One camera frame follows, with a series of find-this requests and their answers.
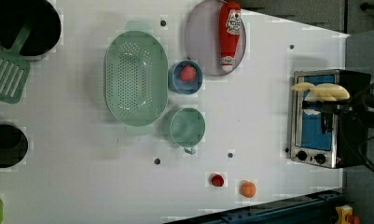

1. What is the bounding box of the black cylinder cup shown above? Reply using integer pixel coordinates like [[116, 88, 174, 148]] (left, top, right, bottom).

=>
[[0, 124, 29, 168], [0, 0, 62, 56]]

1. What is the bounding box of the orange fruit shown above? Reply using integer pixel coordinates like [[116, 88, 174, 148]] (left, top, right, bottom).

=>
[[241, 181, 256, 198]]

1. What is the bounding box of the green spatula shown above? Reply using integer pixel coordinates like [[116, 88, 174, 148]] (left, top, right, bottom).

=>
[[0, 25, 32, 104]]

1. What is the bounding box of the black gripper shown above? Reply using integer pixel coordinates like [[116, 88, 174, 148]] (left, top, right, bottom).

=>
[[302, 99, 374, 134]]

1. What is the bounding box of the peeled plush banana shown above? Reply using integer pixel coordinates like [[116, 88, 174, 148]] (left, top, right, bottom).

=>
[[291, 82, 350, 103]]

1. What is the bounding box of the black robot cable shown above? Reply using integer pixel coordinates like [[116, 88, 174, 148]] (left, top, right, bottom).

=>
[[339, 74, 374, 180]]

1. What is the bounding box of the small red fruit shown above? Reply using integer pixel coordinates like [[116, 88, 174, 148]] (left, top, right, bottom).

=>
[[211, 175, 225, 187]]

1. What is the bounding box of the blue bowl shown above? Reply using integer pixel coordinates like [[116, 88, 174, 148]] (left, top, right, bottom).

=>
[[168, 60, 203, 95]]

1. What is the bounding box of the red ketchup bottle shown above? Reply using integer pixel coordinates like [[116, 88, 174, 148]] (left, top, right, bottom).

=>
[[218, 1, 242, 72]]

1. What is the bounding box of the green perforated colander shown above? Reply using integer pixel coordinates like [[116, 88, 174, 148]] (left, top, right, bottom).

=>
[[104, 21, 168, 135]]

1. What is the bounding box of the yellow red clamp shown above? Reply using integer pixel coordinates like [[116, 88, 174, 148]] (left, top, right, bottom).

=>
[[336, 204, 361, 224]]

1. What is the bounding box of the green mug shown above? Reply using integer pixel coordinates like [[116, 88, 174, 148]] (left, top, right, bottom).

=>
[[168, 107, 206, 155]]

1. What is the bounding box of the blue frame rail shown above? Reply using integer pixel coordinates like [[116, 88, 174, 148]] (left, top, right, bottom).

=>
[[166, 190, 345, 224]]

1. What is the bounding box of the red strawberry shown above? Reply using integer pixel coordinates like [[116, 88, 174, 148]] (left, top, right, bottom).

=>
[[180, 64, 197, 82]]

